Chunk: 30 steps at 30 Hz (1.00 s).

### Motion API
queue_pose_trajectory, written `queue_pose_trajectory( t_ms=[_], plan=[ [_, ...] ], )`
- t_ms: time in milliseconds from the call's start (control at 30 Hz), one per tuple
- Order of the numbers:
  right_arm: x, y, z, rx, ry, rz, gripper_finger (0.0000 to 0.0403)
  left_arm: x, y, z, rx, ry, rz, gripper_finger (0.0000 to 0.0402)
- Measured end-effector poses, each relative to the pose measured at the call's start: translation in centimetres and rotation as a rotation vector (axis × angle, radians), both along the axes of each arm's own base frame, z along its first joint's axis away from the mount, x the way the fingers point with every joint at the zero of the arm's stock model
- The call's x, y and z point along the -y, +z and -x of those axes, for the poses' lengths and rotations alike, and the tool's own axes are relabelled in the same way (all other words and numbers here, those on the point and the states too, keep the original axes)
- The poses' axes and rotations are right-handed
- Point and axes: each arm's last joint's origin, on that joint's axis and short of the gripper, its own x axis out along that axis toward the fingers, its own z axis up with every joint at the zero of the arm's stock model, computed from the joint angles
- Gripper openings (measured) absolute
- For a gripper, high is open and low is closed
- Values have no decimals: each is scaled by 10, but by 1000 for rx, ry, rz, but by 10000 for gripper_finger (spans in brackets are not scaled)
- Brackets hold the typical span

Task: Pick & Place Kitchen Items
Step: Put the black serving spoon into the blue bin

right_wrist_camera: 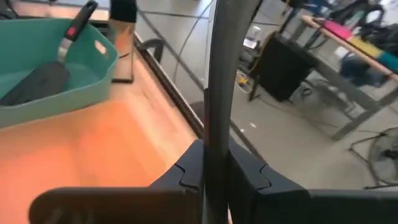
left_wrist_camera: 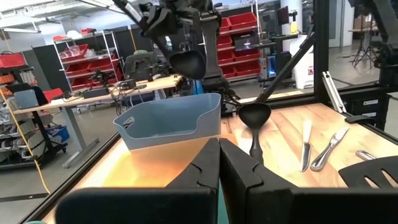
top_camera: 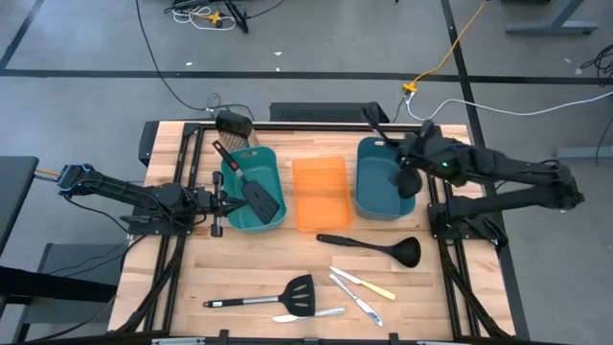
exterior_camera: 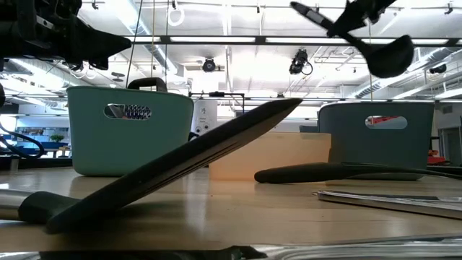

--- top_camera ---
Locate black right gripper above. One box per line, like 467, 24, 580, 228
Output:
392, 122, 446, 177

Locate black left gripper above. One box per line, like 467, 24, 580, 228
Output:
191, 171, 250, 239

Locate black spatula with red mark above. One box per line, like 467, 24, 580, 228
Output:
212, 140, 282, 225

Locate black plastic serving spoon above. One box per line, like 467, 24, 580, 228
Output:
362, 105, 424, 200

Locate black plastic ladle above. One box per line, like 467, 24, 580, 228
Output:
315, 233, 422, 269

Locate black slotted spatula steel handle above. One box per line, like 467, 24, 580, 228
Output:
202, 273, 317, 318

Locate knife with cream handle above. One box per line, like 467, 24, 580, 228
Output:
329, 265, 397, 302

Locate all-steel table knife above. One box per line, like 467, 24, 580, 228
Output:
328, 272, 384, 329
271, 306, 347, 325

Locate green plastic bin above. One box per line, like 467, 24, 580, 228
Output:
219, 146, 288, 235

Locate blue plastic bin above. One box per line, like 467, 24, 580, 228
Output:
354, 136, 417, 221

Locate black perforated metal case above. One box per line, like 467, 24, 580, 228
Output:
268, 101, 390, 124

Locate orange translucent plastic bin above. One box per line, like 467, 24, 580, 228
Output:
291, 155, 354, 233

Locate black table corner plate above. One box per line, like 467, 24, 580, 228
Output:
138, 120, 161, 168

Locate black desk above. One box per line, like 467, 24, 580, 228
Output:
0, 155, 39, 255

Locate yellow extension cable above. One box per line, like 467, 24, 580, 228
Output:
400, 0, 490, 94

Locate steel grater with black handle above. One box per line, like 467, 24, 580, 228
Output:
214, 109, 262, 150

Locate white floor cable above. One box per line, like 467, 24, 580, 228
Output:
405, 90, 613, 122

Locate black floor cable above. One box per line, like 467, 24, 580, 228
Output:
135, 0, 256, 122

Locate white cable bundle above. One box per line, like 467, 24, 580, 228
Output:
165, 0, 250, 34

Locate tangled black cables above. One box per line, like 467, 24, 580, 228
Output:
579, 43, 613, 87

